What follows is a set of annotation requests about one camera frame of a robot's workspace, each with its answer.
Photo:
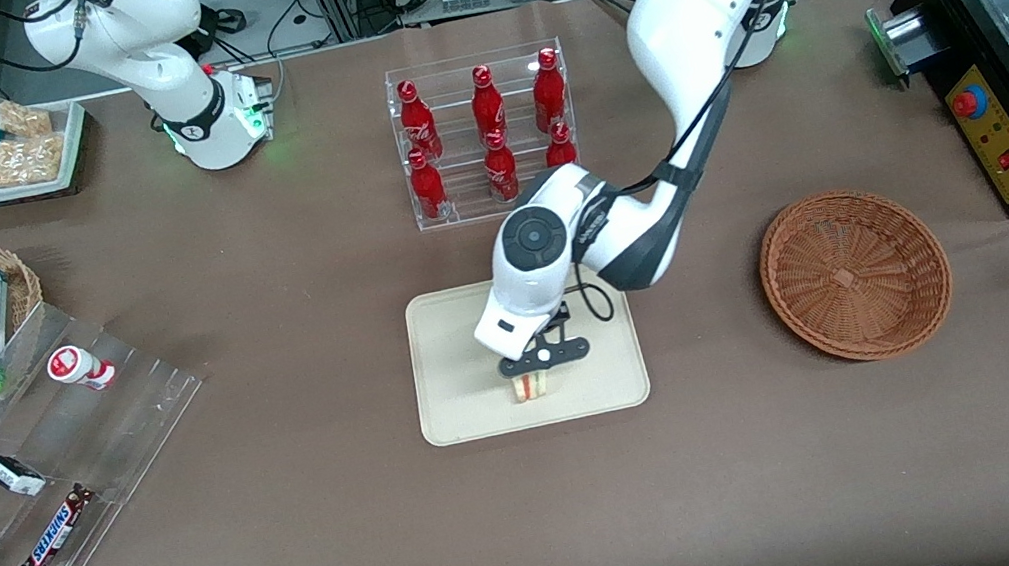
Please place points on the clear acrylic bottle rack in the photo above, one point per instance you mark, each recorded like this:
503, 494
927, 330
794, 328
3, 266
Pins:
461, 138

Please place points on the white snack container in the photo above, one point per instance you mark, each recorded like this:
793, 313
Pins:
77, 138

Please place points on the black snack box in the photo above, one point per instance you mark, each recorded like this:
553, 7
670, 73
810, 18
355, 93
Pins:
13, 474

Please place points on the red emergency stop button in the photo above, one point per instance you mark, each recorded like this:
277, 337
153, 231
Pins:
966, 103

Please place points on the large brown wicker basket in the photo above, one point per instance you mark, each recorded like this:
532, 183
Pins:
852, 273

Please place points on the red cola bottle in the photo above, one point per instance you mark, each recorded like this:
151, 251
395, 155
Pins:
561, 151
501, 172
487, 103
428, 189
419, 124
548, 92

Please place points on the cream plastic tray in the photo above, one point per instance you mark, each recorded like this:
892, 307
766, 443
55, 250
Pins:
459, 381

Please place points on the small rice cracker bag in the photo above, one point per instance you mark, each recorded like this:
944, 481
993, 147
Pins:
23, 118

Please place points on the layered sandwich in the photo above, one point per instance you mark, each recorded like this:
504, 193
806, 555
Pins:
531, 387

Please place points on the red-lid yogurt drink bottle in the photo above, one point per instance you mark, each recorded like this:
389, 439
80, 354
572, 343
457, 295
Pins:
77, 367

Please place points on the Snickers chocolate bar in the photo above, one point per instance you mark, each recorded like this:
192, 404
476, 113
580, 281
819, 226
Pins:
56, 531

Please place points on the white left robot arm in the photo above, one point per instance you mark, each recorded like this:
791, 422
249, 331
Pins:
706, 18

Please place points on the large rice cracker bag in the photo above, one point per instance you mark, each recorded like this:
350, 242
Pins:
5, 165

